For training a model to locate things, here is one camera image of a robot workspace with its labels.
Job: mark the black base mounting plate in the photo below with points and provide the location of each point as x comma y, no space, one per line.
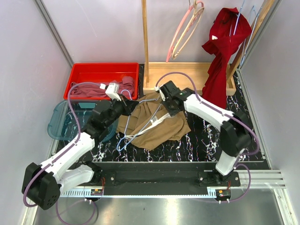
163,179

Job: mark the mauve pink garment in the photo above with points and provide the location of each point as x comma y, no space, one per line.
92,91

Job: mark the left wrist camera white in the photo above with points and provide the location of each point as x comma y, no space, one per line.
111,90

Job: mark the tan brown garment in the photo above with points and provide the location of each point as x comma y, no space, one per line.
173,128

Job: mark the right wooden rack post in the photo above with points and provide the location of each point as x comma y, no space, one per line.
260,16

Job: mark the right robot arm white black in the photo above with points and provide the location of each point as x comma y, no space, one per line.
234,137

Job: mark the light blue wire hanger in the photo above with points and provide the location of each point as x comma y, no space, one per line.
237,20

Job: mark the red plastic bin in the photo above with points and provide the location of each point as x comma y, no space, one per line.
104,73

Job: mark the wooden rack base tray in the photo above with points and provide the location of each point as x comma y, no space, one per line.
197,71

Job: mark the aluminium rail frame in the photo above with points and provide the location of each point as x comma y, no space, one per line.
174,197

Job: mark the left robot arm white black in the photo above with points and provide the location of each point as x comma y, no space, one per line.
44,183

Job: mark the teal transparent plastic tub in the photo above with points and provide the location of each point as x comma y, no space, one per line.
62,125

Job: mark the beige wooden hanger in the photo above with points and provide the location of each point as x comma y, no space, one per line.
187,32

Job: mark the wooden rack post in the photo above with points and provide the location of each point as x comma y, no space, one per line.
145,40
260,16

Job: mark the pink plastic hanger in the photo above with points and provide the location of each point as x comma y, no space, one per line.
178,30

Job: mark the black marble pattern mat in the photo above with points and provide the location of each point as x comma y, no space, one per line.
202,143

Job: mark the left wooden rack post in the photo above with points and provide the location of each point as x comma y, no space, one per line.
145,40

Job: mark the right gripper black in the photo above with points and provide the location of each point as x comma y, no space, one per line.
171,112

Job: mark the red pleated skirt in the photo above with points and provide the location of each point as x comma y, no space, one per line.
223,45

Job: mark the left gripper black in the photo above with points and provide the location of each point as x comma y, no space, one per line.
128,106

